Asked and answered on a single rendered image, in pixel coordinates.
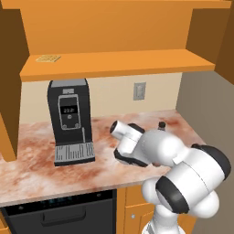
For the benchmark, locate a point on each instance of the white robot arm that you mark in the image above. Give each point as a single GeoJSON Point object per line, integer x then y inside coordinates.
{"type": "Point", "coordinates": [186, 179]}

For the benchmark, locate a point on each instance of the orange cabinet shelf board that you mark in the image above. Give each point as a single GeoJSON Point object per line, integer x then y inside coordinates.
{"type": "Point", "coordinates": [115, 64]}

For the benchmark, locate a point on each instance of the orange cabinet door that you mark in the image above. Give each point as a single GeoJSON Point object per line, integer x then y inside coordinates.
{"type": "Point", "coordinates": [10, 79]}
{"type": "Point", "coordinates": [219, 39]}

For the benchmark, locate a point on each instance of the small black round object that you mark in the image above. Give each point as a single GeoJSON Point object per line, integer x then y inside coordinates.
{"type": "Point", "coordinates": [161, 125]}

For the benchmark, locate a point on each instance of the black coffee machine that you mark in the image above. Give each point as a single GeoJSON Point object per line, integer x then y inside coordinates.
{"type": "Point", "coordinates": [70, 122]}

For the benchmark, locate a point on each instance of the orange base cupboard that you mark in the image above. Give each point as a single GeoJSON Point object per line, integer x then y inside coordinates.
{"type": "Point", "coordinates": [131, 210]}

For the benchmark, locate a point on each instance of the orange cupboard door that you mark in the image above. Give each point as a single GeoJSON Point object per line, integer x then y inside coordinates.
{"type": "Point", "coordinates": [138, 219]}

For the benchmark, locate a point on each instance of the black dishwasher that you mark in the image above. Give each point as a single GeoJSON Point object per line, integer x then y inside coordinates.
{"type": "Point", "coordinates": [61, 213]}

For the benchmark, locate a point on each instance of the grey wall socket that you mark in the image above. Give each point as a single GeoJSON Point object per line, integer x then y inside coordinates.
{"type": "Point", "coordinates": [139, 91]}

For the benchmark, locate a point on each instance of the orange open wall cabinet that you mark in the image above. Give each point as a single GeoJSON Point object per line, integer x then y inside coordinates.
{"type": "Point", "coordinates": [106, 27]}

